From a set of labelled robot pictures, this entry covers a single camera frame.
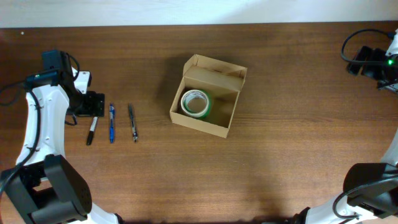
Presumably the black and white marker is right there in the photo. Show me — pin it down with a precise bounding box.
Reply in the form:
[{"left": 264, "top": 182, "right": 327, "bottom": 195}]
[{"left": 86, "top": 116, "right": 98, "bottom": 146}]

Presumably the green tape roll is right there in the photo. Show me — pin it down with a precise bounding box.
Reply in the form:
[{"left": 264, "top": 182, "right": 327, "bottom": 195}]
[{"left": 183, "top": 89, "right": 213, "bottom": 120}]

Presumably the white masking tape roll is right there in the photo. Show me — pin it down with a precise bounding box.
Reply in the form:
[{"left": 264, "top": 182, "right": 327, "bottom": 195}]
[{"left": 180, "top": 89, "right": 210, "bottom": 118}]

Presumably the cardboard box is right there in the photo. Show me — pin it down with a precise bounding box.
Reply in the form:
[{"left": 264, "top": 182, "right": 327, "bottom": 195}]
[{"left": 170, "top": 54, "right": 248, "bottom": 138}]

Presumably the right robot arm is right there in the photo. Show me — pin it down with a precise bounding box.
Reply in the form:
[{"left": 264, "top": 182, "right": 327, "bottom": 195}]
[{"left": 285, "top": 31, "right": 397, "bottom": 224}]

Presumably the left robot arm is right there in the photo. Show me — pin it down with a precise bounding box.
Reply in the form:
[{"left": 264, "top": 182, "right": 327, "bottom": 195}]
[{"left": 1, "top": 50, "right": 123, "bottom": 224}]

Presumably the blue ballpoint pen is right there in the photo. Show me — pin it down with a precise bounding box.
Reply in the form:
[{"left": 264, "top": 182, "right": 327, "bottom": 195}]
[{"left": 109, "top": 103, "right": 115, "bottom": 144}]

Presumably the dark grey pen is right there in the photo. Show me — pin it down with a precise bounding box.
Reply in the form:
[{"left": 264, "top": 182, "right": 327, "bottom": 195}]
[{"left": 129, "top": 104, "right": 138, "bottom": 142}]

